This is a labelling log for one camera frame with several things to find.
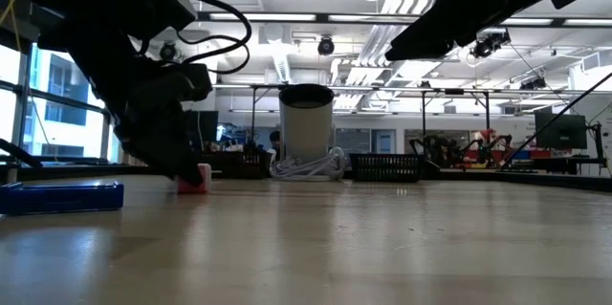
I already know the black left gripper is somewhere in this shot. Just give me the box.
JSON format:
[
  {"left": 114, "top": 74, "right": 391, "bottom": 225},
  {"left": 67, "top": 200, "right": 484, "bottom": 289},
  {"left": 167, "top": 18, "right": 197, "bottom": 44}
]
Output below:
[{"left": 114, "top": 75, "right": 205, "bottom": 187}]

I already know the coral white charger cube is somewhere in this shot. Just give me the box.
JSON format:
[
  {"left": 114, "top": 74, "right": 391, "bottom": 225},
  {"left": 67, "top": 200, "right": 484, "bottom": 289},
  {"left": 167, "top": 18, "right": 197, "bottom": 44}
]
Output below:
[{"left": 176, "top": 163, "right": 212, "bottom": 195}]

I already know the blue rectangular device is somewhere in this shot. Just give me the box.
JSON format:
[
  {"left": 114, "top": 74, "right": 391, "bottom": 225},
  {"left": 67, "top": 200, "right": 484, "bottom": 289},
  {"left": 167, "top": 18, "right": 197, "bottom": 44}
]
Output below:
[{"left": 0, "top": 181, "right": 125, "bottom": 216}]

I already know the black computer monitor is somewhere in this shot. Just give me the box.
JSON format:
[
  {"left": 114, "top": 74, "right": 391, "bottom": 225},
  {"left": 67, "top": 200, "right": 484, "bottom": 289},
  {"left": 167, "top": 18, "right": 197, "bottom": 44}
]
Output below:
[
  {"left": 188, "top": 110, "right": 220, "bottom": 143},
  {"left": 535, "top": 112, "right": 589, "bottom": 151}
]

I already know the black mesh basket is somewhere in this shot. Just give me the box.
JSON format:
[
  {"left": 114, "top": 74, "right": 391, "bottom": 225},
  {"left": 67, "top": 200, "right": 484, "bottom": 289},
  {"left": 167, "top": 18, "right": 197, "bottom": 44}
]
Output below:
[
  {"left": 200, "top": 150, "right": 273, "bottom": 181},
  {"left": 346, "top": 152, "right": 426, "bottom": 182}
]

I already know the red background robot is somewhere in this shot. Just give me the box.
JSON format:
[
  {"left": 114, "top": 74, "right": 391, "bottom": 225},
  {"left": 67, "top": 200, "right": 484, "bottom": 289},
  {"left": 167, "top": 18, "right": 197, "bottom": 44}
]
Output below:
[{"left": 470, "top": 127, "right": 520, "bottom": 170}]

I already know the large window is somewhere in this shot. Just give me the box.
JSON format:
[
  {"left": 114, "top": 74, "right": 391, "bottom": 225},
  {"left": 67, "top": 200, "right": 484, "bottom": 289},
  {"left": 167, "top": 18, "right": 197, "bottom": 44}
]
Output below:
[{"left": 0, "top": 32, "right": 116, "bottom": 163}]

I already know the white cylindrical cup black rim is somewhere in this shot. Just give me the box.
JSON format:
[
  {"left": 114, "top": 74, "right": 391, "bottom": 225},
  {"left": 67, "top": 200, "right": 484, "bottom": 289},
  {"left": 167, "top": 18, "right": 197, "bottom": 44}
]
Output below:
[{"left": 278, "top": 83, "right": 335, "bottom": 163}]

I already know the long ceiling light bar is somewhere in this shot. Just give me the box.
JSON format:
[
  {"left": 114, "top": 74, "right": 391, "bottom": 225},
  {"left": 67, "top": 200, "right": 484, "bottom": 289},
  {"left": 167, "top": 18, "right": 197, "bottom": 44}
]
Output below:
[{"left": 198, "top": 11, "right": 612, "bottom": 28}]

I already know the background metal frame rig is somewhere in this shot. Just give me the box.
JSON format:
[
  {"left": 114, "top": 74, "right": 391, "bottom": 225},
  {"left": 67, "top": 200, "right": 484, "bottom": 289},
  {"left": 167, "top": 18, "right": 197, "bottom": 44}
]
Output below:
[{"left": 212, "top": 82, "right": 612, "bottom": 163}]

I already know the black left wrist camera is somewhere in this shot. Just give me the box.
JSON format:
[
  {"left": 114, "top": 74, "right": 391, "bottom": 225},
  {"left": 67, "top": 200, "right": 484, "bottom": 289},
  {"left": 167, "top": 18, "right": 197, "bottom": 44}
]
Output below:
[{"left": 184, "top": 62, "right": 214, "bottom": 101}]

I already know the white coiled cable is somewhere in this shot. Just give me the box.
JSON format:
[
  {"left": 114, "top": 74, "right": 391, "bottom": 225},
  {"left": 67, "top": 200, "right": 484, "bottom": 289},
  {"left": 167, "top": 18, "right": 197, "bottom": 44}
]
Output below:
[{"left": 269, "top": 145, "right": 346, "bottom": 182}]

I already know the thin black cable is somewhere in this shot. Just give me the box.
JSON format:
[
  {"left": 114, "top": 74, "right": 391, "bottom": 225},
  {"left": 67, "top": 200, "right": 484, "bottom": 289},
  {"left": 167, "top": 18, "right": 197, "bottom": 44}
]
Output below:
[{"left": 499, "top": 70, "right": 612, "bottom": 170}]

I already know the black aluminium table frame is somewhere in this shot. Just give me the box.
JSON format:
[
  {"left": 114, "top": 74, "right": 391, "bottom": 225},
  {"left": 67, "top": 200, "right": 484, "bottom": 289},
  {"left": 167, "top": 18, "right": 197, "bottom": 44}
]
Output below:
[{"left": 0, "top": 138, "right": 612, "bottom": 194}]

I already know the yellow cable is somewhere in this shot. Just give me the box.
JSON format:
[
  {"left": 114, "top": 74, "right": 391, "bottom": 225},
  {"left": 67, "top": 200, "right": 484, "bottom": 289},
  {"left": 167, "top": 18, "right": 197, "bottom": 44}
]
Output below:
[{"left": 0, "top": 0, "right": 35, "bottom": 53}]

